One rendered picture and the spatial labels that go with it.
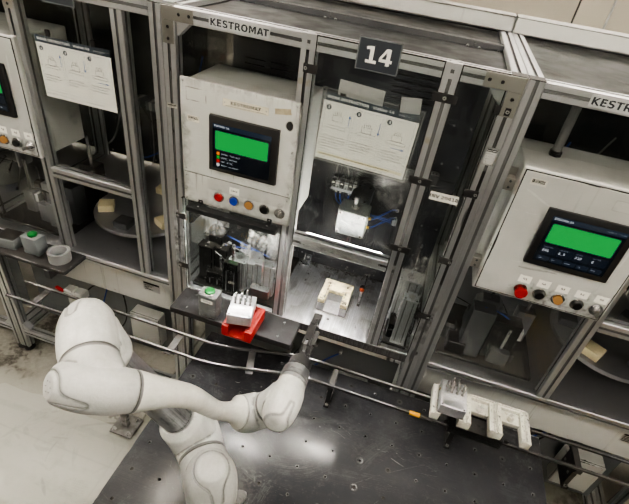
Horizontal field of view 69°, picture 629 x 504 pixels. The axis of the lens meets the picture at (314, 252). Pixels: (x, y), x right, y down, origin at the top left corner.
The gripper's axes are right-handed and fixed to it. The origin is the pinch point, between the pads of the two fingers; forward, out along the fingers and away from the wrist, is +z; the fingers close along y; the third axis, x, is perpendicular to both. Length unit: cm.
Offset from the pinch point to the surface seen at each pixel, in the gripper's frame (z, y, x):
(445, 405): 1, -20, -52
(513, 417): 9, -23, -79
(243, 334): 4.6, -20.5, 29.1
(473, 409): 9, -26, -65
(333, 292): 39.9, -16.0, 1.3
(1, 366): 6, -112, 177
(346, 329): 25.5, -21.4, -9.2
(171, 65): 22, 73, 66
